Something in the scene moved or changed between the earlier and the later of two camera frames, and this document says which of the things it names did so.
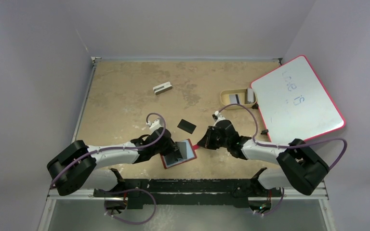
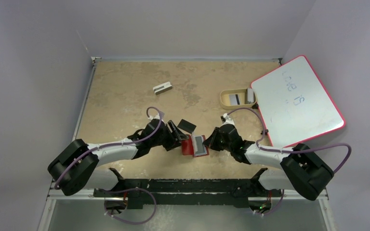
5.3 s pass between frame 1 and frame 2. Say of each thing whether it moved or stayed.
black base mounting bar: stayed
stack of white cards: stayed
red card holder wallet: moved
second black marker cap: stayed
